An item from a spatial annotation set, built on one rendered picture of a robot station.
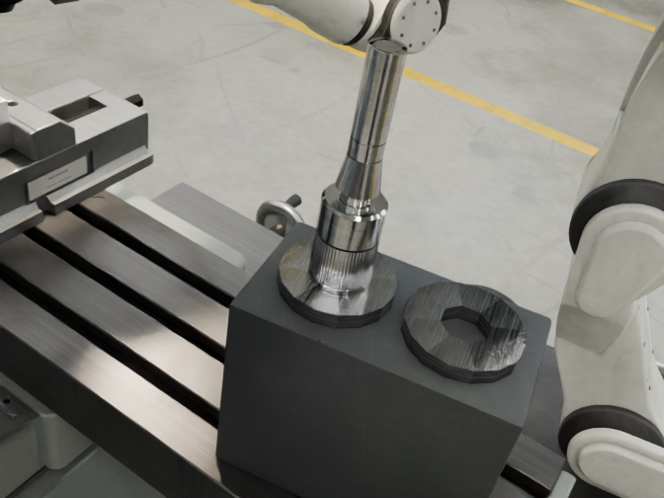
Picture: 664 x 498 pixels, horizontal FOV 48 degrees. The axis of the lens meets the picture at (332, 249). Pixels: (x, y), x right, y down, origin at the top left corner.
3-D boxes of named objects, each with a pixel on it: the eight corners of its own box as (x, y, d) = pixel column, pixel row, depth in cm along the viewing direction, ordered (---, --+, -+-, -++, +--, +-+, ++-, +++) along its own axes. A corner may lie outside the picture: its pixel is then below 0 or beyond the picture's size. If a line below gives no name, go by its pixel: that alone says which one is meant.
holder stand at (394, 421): (274, 367, 74) (299, 206, 61) (485, 458, 69) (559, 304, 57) (212, 457, 65) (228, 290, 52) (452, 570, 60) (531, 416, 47)
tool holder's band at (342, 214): (385, 195, 54) (388, 184, 53) (386, 235, 50) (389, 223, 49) (321, 185, 53) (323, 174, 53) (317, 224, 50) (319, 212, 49)
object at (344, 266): (370, 258, 57) (385, 195, 54) (370, 298, 54) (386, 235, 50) (310, 249, 57) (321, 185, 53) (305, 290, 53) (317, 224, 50)
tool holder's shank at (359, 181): (377, 188, 52) (413, 40, 45) (378, 214, 50) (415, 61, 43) (333, 181, 52) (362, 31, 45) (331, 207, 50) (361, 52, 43)
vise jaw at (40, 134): (5, 104, 90) (1, 73, 88) (76, 144, 86) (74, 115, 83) (-40, 120, 86) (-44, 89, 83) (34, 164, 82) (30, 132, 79)
